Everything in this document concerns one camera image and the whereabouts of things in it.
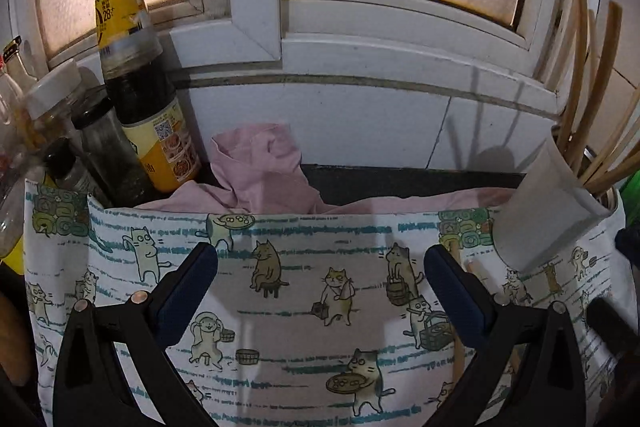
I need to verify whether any pink cloth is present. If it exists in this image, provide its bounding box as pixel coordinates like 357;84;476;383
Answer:
135;122;516;215

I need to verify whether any glass jar black lid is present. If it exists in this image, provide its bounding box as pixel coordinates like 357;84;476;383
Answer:
70;94;156;208

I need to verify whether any white cup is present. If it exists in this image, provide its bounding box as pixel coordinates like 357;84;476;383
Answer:
492;134;613;273

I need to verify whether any white window frame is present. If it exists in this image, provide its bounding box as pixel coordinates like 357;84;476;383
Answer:
10;0;601;108

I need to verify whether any cat printed cloth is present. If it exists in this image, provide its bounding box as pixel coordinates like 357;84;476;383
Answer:
22;179;628;427

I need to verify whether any dark sauce bottle yellow label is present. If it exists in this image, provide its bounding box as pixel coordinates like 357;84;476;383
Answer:
92;0;203;195

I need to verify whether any metal utensil holder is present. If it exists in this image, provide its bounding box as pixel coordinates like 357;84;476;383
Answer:
580;146;623;214

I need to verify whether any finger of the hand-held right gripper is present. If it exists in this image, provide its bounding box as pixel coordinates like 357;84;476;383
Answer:
586;297;640;360

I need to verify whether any glass jar white lid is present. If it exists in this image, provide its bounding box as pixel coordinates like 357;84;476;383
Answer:
15;58;98;158

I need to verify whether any clear bottle red black cap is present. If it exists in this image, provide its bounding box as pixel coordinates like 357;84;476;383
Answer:
0;34;40;138

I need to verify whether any clear plastic bottle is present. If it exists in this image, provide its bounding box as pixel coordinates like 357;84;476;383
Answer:
0;147;32;275

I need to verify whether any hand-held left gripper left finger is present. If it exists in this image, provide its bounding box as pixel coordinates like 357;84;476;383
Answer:
52;242;219;427

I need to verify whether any green plastic object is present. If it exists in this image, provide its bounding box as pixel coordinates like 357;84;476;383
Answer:
620;167;640;233

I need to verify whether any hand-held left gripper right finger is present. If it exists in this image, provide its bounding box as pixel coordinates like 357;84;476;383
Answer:
423;244;588;427

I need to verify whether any small bottle black cap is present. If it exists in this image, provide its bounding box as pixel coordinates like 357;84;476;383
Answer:
42;137;108;202

